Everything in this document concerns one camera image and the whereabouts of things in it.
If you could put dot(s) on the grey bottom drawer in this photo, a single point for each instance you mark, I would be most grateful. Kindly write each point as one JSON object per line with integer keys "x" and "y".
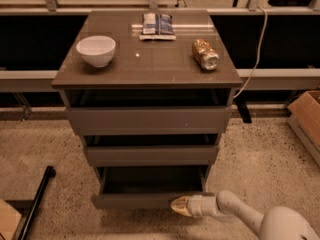
{"x": 149, "y": 187}

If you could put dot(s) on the grey top drawer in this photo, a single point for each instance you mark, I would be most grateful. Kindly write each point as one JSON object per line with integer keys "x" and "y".
{"x": 148, "y": 121}

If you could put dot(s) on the grey middle drawer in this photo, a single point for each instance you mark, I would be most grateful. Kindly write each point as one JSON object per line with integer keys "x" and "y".
{"x": 151, "y": 155}

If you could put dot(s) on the wooden board corner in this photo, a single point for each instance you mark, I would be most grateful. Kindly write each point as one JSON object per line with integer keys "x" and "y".
{"x": 9, "y": 220}

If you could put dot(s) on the grey drawer cabinet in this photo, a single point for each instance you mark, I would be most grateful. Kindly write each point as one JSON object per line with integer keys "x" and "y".
{"x": 149, "y": 74}

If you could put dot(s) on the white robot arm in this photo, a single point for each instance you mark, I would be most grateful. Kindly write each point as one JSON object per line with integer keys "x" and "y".
{"x": 279, "y": 223}

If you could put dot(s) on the cardboard box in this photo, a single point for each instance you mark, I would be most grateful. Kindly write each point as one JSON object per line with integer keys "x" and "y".
{"x": 305, "y": 121}

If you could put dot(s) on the black metal leg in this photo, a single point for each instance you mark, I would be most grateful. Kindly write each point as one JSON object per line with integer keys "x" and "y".
{"x": 26, "y": 228}

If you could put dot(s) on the white ceramic bowl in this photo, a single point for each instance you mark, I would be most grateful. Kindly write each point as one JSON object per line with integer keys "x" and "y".
{"x": 97, "y": 51}

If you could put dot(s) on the blue white snack bag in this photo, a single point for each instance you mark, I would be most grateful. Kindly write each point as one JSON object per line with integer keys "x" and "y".
{"x": 157, "y": 26}

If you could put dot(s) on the crushed golden can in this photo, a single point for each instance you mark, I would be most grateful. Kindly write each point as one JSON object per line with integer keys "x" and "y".
{"x": 205, "y": 55}

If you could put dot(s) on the grey drawer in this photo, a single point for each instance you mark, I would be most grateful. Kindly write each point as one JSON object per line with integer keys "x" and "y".
{"x": 148, "y": 121}
{"x": 151, "y": 155}
{"x": 149, "y": 187}

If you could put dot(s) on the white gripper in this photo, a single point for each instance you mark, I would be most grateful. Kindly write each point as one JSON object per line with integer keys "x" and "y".
{"x": 196, "y": 206}

